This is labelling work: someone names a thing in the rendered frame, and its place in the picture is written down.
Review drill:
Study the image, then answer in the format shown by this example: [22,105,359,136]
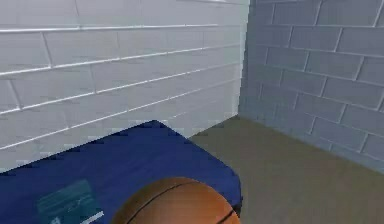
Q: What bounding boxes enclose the orange basketball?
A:
[109,176,242,224]

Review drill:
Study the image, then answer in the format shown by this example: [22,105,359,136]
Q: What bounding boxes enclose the blue bed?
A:
[0,119,244,224]

